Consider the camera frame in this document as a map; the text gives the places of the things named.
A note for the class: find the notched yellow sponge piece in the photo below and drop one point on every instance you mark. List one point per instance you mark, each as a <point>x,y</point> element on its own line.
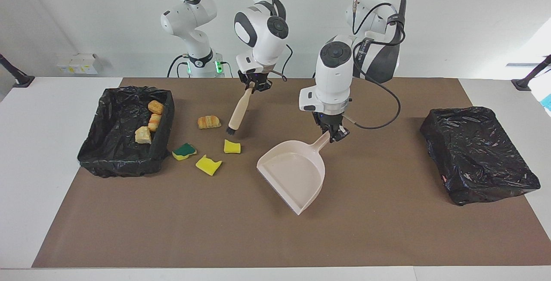
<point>208,165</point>

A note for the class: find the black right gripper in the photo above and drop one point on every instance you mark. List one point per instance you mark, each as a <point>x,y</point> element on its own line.
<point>255,78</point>

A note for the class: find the box wrapped in black bag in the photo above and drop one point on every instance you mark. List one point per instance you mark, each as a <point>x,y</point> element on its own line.
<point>478,152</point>

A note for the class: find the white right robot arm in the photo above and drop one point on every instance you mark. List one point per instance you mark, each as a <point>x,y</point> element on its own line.
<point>262,35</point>

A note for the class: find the black stand leg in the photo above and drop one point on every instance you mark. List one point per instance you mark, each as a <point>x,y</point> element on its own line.
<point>17,76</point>
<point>527,78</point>

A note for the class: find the cyan object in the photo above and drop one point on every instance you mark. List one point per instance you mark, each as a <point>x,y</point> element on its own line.
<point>548,101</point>

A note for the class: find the beige hand brush black bristles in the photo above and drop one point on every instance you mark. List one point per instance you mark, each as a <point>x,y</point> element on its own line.
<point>240,109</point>

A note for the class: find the pale pastry with orange stripes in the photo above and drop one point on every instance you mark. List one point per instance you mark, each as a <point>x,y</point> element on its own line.
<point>154,122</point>

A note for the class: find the open bin with black bag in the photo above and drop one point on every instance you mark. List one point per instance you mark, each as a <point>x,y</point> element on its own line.
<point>112,152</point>

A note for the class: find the brown fried nugget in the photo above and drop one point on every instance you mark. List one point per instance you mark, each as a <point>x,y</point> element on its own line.
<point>156,107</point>

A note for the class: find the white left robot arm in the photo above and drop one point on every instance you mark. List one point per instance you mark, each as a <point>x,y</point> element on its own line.
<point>333,74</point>

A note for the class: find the green and yellow sponge piece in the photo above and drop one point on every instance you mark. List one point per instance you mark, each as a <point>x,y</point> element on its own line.
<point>184,151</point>

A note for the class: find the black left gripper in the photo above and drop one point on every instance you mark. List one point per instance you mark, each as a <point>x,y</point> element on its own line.
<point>329,119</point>

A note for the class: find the small yellow sponge piece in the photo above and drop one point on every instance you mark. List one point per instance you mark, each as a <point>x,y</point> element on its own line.
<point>232,146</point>

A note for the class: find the pale flaky pastry piece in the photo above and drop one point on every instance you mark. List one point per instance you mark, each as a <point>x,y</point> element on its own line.
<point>143,135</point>

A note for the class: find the brown table mat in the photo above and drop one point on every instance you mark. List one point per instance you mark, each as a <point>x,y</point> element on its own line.
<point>258,246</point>

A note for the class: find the beige plastic dustpan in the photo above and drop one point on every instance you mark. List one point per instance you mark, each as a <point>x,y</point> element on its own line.
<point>292,173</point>

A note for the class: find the striped croissant bread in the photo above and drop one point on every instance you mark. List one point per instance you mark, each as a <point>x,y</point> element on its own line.
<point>209,121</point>

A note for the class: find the white wall socket boxes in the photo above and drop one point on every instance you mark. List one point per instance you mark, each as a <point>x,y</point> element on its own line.
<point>79,63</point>

